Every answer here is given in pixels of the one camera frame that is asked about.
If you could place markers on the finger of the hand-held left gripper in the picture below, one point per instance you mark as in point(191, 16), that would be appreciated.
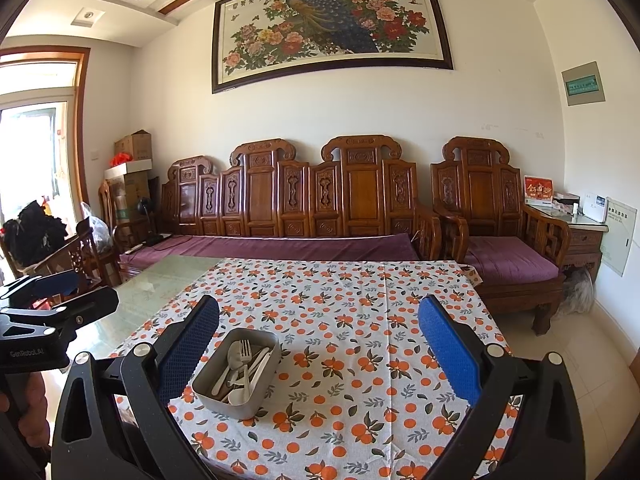
point(85, 305)
point(55, 284)

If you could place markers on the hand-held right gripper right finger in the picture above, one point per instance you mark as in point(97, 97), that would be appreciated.
point(447, 355)

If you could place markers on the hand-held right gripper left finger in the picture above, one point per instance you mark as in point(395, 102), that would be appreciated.
point(192, 355)

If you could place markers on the large metal spoon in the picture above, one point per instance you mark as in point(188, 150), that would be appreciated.
point(234, 358)

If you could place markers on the rectangular metal box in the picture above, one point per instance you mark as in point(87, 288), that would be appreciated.
point(235, 375)

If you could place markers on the metal fork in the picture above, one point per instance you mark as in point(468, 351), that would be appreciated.
point(245, 352)

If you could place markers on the white plastic curved utensil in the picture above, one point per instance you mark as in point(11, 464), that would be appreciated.
point(239, 396)

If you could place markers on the person's left hand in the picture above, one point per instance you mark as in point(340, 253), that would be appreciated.
point(35, 400)

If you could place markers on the carved wooden dining chair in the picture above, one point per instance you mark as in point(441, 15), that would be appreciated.
point(75, 255)
point(106, 205)

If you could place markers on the black bag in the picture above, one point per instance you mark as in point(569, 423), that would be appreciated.
point(37, 232)

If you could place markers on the clear plastic bag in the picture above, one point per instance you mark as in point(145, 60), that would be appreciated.
point(96, 227)

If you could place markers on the black desk lamp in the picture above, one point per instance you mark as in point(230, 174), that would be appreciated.
point(145, 210)

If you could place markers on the purple armchair cushion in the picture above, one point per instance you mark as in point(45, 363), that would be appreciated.
point(510, 260)

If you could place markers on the large cardboard box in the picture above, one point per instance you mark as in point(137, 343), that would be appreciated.
point(130, 195)

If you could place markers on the orange fruit print tablecloth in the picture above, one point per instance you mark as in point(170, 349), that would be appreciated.
point(340, 310)

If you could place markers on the white flat box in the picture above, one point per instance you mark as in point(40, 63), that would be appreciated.
point(127, 170)

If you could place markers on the long purple sofa cushion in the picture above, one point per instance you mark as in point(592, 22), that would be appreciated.
point(280, 250)

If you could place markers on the red decoration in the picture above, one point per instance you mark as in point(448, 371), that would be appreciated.
point(121, 160)

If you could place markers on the grey fluffy duster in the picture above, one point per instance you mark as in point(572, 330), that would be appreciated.
point(579, 292)

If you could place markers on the brown cardboard box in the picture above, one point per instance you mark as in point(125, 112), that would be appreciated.
point(134, 145)

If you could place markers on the carved wooden armchair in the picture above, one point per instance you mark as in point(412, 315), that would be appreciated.
point(475, 185)

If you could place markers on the wooden side table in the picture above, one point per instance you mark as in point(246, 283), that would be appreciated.
point(582, 245)

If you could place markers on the red gift box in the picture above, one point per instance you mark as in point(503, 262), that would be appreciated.
point(538, 191)

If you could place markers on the tissue box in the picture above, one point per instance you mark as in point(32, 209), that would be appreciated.
point(565, 202)

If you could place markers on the carved wooden sofa bench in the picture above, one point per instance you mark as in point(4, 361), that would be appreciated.
point(300, 190)

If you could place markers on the square ceiling light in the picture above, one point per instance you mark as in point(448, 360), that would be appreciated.
point(88, 17)

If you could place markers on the framed peacock painting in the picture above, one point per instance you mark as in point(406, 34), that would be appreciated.
point(330, 25)

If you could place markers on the wooden door frame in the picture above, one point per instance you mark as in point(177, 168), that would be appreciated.
point(82, 135)

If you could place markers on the white wall distribution box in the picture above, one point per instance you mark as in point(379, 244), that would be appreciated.
point(617, 237)

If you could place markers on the grey wall panel green label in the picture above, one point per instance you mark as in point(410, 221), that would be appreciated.
point(582, 83)

